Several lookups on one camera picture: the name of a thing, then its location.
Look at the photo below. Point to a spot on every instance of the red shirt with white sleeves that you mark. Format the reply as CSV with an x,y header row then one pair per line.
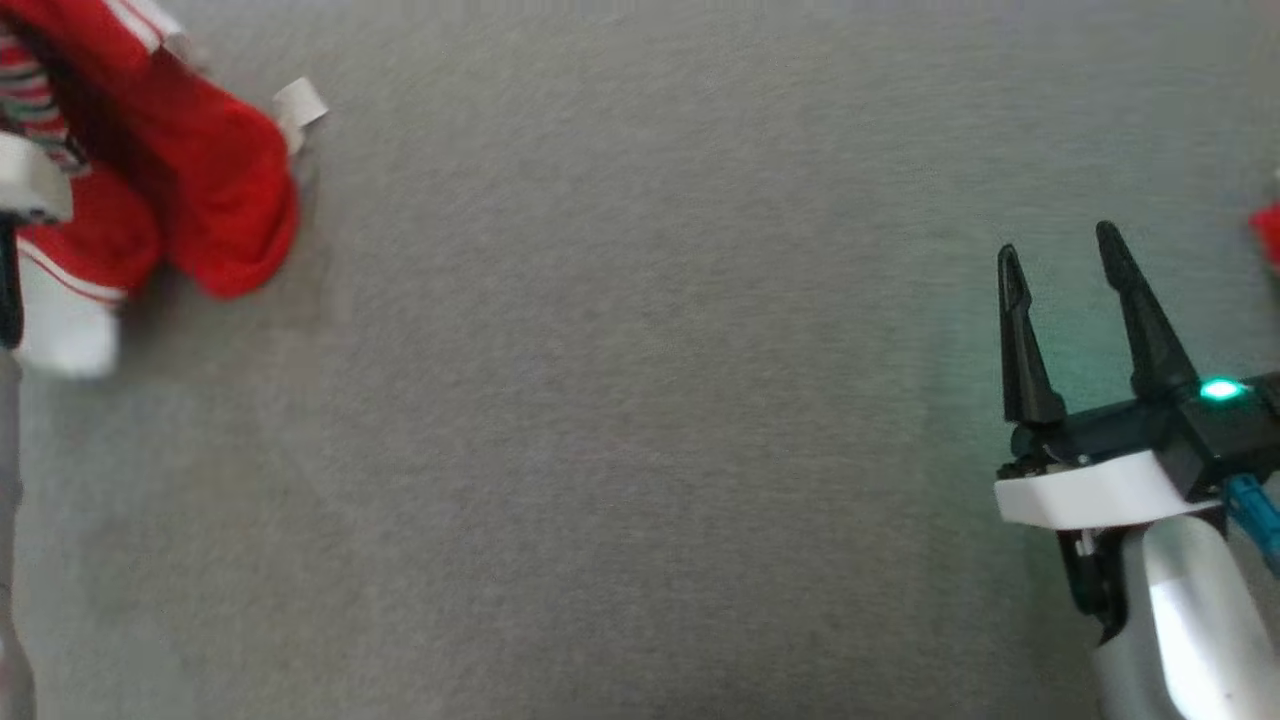
x,y
210,190

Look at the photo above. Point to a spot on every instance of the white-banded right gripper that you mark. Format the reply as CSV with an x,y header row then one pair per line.
x,y
1090,490

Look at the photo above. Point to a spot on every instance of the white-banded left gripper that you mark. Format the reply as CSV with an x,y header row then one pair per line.
x,y
30,180

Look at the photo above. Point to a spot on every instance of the red white-striped shorts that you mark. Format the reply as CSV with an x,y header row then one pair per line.
x,y
1268,235

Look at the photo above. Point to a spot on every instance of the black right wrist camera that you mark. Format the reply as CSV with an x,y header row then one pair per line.
x,y
1235,430

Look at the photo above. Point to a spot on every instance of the large grey sofa seat cushion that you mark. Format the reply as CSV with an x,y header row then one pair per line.
x,y
600,400

